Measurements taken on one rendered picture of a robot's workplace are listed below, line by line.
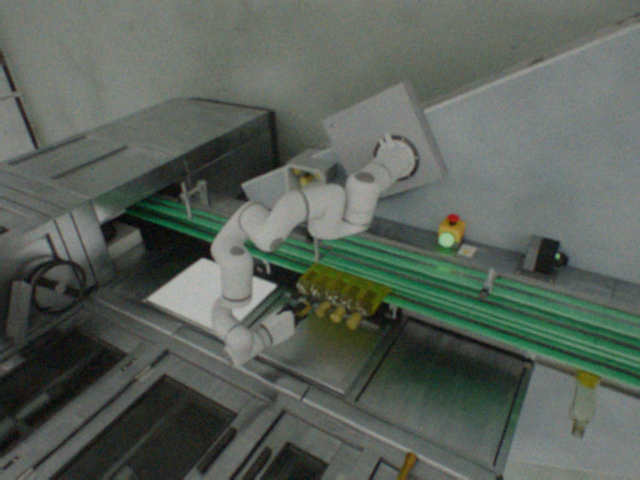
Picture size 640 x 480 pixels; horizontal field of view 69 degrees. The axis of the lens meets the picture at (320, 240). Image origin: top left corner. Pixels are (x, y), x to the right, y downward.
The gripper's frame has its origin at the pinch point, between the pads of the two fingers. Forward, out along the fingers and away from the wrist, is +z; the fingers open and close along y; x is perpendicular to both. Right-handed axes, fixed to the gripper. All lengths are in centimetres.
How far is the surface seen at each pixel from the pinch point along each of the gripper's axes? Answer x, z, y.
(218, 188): 104, 36, -4
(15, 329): 76, -70, -10
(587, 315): -70, 44, 14
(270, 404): -11.5, -23.8, -14.9
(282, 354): -0.4, -9.6, -12.7
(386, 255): -12.1, 28.5, 13.7
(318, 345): -6.1, 1.6, -12.6
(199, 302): 42.8, -14.9, -12.7
